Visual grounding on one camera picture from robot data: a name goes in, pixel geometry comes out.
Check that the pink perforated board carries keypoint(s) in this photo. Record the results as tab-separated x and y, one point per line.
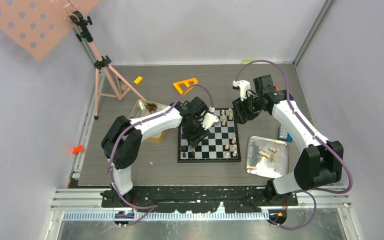
39	25

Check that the natural wooden cube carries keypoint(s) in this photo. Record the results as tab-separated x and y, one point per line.
123	87

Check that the gold-rimmed metal tin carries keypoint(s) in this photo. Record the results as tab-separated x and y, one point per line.
139	110

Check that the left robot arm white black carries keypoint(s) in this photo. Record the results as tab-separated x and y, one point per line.
122	142

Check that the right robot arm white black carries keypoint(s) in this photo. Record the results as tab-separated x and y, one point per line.
319	162

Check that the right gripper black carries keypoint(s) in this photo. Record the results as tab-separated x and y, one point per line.
239	105

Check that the black white chessboard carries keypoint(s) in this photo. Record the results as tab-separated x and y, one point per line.
220	146

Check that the pink tripod stand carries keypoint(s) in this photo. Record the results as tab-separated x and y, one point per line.
102	65

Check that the red clip on rail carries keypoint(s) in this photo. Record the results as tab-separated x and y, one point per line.
77	149

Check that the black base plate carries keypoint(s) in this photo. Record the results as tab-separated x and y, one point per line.
196	199

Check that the yellow block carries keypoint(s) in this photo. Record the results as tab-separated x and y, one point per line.
138	80

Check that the dark wooden chess piece pair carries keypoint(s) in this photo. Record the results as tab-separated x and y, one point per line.
151	107

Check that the orange plastic triangle frame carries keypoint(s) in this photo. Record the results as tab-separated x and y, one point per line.
183	87

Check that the silver tin lid tray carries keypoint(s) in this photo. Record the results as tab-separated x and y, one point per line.
269	155

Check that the light pawn beside tray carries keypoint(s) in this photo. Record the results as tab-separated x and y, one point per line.
250	168

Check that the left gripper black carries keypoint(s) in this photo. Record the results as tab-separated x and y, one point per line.
194	140

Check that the blue toy brick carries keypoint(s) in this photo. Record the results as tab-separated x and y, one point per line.
283	134

